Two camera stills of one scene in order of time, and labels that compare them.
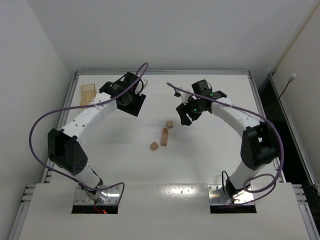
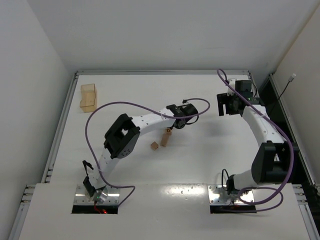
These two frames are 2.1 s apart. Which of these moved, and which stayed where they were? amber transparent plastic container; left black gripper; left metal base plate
Moved: left black gripper
Stayed: left metal base plate; amber transparent plastic container
